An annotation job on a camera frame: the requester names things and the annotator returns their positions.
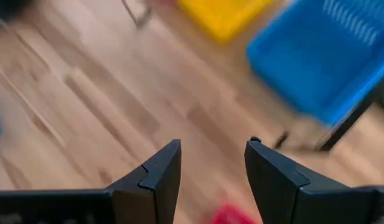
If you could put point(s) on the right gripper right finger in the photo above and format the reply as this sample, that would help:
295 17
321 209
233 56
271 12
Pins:
282 193

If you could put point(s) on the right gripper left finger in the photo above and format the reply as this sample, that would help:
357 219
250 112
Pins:
154 186

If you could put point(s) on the yellow plastic basket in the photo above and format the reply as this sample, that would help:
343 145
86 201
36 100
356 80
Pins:
222 18

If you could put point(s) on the red plastic basket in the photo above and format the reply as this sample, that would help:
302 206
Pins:
232 216

